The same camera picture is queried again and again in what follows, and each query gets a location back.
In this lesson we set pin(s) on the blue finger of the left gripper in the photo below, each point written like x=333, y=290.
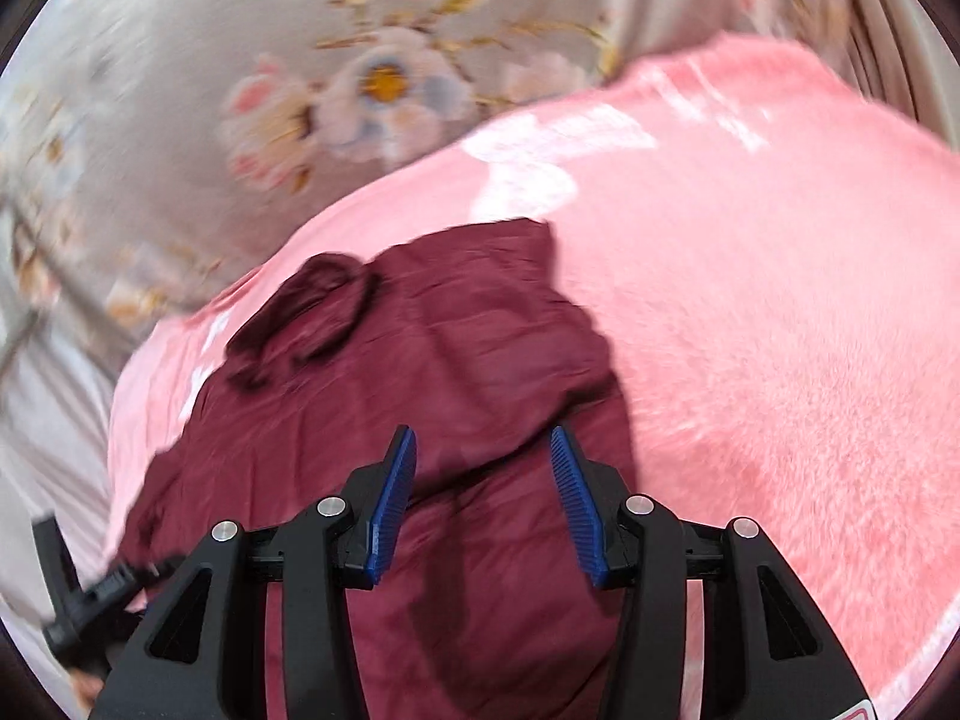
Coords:
x=91, y=625

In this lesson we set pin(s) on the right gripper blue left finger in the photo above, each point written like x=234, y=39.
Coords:
x=200, y=650

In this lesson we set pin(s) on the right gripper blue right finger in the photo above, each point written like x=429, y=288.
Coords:
x=768, y=650

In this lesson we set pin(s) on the maroon puffer jacket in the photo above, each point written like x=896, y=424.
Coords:
x=462, y=336

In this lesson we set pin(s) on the person's left hand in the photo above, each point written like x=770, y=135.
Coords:
x=86, y=688

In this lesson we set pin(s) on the silver grey curtain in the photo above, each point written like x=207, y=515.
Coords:
x=60, y=362

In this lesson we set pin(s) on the pink fleece blanket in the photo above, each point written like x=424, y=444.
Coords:
x=773, y=261

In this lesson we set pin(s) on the grey floral bedsheet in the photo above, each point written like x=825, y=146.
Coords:
x=154, y=150

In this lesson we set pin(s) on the beige curtain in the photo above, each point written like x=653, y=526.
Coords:
x=901, y=57

